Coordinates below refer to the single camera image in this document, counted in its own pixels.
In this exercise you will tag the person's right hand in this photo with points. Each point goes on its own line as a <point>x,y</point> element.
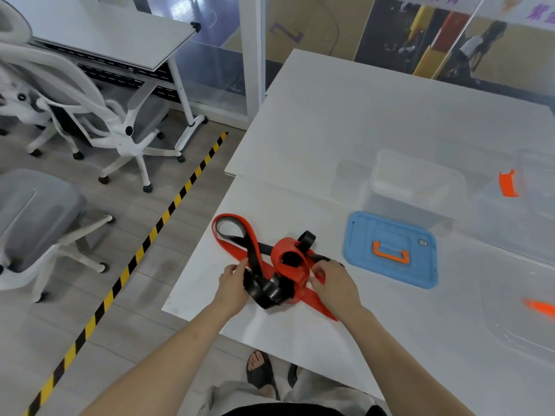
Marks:
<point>336,290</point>

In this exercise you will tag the person's left hand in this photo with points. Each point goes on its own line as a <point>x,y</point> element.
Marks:
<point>232,292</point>

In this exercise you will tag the small clear plastic box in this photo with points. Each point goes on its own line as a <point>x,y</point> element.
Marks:
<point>416,186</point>

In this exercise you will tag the large clear plastic box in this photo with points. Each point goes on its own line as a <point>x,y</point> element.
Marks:
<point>507,184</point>

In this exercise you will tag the person's left forearm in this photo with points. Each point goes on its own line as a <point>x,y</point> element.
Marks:
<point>164,368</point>

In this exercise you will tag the person's right forearm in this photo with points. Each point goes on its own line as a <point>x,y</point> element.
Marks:
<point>403,372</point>

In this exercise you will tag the yellow black floor tape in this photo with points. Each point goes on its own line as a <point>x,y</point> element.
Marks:
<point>143,251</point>

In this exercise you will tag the black shirt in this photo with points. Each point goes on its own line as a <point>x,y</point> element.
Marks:
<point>303,411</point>

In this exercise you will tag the white mesh office chair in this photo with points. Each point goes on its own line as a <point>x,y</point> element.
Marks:
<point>21,108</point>
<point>130,145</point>

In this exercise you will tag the grey seat office chair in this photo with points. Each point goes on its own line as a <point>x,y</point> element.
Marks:
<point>39,212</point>

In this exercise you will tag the red yellow pillar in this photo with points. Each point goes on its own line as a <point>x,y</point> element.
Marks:
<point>429,60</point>

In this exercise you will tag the white folding desk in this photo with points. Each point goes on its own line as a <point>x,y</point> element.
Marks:
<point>108,34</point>

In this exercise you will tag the white banner purple print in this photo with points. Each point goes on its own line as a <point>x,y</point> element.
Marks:
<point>533,12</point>

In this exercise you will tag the white window frame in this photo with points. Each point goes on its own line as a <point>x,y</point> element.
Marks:
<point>253,60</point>

